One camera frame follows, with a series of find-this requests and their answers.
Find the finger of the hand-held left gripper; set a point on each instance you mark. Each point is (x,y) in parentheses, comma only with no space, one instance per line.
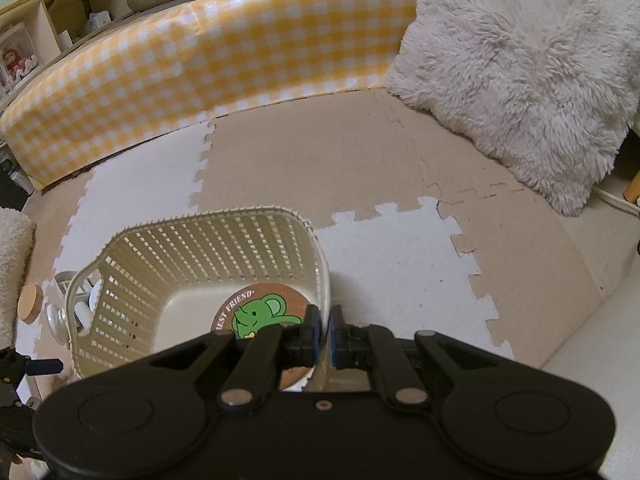
(46,366)

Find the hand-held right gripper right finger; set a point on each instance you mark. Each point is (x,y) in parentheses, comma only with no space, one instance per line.
(334,345)

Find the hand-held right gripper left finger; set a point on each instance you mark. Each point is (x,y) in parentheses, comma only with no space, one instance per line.
(315,342)

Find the cream slotted plastic basket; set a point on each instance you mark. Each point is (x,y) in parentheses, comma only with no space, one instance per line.
(165,265)

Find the round cork elephant coaster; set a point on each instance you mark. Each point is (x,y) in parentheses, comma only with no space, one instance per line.
(260,312)

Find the round wooden lid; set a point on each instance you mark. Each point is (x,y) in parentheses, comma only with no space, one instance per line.
(29,302)

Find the white foam mat tile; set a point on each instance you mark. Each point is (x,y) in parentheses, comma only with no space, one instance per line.
(400,270)
(145,180)

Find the cream fluffy cloth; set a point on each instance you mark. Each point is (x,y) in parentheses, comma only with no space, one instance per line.
(12,270)

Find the beige foam mat tile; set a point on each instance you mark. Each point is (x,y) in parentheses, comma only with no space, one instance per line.
(530,270)
(52,220)
(325,160)

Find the black device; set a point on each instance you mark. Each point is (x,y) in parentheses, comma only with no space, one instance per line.
(12,180)

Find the yellow checked bed cover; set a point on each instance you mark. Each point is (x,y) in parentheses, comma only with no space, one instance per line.
(200,70)

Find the boxed doll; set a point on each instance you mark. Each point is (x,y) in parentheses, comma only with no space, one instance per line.
(17,60)

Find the white fluffy cushion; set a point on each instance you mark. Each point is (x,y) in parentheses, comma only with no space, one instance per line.
(520,70)

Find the wooden furniture leg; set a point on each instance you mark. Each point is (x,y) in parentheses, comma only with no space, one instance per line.
(634,187)

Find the wooden shelf unit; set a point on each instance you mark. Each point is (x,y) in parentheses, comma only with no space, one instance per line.
(55,25)

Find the light blue packet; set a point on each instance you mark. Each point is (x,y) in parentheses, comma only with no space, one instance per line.
(98,22)

